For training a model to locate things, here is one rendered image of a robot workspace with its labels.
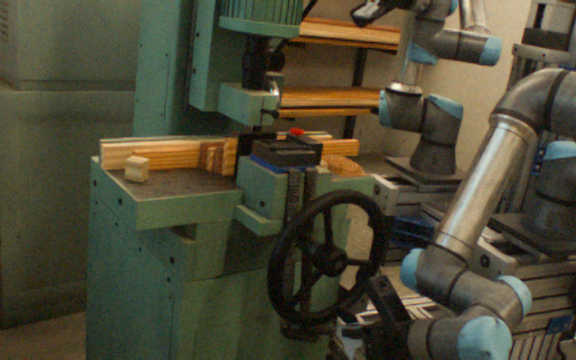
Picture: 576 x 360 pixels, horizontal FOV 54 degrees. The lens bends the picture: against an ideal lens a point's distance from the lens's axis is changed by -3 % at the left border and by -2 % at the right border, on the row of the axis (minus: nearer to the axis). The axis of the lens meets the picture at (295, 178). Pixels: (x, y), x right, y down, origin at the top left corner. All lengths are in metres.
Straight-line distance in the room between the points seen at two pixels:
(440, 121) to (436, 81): 3.25
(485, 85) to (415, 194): 3.05
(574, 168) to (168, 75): 0.99
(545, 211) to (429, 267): 0.56
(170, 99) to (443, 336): 0.85
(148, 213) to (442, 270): 0.53
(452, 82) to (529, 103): 3.89
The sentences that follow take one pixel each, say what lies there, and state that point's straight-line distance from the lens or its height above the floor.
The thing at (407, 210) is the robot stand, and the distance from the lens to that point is 1.84.
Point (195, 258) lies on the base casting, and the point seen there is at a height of 0.76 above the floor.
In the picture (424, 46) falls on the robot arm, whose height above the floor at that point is 1.21.
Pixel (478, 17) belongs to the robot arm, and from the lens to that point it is 1.58.
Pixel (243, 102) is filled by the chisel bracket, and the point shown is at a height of 1.05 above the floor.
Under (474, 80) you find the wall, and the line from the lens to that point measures 4.87.
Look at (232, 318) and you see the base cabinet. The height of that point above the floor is 0.60.
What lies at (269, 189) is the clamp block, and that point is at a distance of 1.10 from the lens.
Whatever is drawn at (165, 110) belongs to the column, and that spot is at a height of 0.98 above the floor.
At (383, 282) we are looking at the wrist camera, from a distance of 1.04.
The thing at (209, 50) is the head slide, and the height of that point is 1.14.
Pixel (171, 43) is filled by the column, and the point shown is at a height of 1.14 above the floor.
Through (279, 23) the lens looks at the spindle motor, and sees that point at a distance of 1.23.
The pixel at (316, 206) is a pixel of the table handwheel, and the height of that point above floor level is 0.93.
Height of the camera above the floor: 1.29
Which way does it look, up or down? 18 degrees down
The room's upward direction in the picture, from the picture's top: 9 degrees clockwise
